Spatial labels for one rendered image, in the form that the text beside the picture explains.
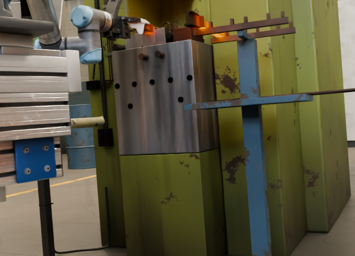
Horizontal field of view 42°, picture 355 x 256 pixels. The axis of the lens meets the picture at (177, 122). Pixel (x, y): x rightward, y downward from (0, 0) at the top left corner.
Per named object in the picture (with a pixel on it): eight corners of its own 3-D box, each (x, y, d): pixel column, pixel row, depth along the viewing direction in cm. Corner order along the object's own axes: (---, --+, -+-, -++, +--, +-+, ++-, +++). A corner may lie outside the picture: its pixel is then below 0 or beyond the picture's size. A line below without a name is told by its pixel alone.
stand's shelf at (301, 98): (306, 100, 142) (305, 93, 142) (183, 110, 156) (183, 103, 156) (313, 101, 170) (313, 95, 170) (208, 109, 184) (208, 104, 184)
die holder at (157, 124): (199, 152, 182) (190, 39, 181) (119, 155, 199) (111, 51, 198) (244, 140, 232) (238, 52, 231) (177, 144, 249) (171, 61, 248)
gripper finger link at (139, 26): (150, 35, 182) (128, 35, 178) (149, 20, 182) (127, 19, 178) (153, 34, 180) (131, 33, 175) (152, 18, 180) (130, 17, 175)
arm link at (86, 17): (69, 30, 156) (67, 5, 156) (89, 35, 166) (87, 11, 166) (87, 27, 152) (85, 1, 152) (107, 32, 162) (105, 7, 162)
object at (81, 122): (43, 132, 185) (41, 119, 185) (33, 133, 187) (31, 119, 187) (107, 126, 224) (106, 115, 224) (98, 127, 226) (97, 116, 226)
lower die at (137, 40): (165, 45, 193) (164, 25, 193) (125, 52, 202) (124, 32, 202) (205, 54, 231) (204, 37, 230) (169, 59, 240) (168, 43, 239)
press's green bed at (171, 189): (207, 271, 182) (199, 153, 182) (127, 263, 199) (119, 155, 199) (251, 234, 232) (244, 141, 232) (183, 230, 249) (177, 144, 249)
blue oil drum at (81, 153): (91, 169, 623) (86, 103, 622) (58, 169, 651) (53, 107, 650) (117, 163, 675) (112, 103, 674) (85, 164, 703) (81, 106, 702)
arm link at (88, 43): (72, 65, 163) (69, 34, 163) (103, 63, 164) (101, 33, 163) (67, 63, 155) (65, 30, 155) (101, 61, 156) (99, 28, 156)
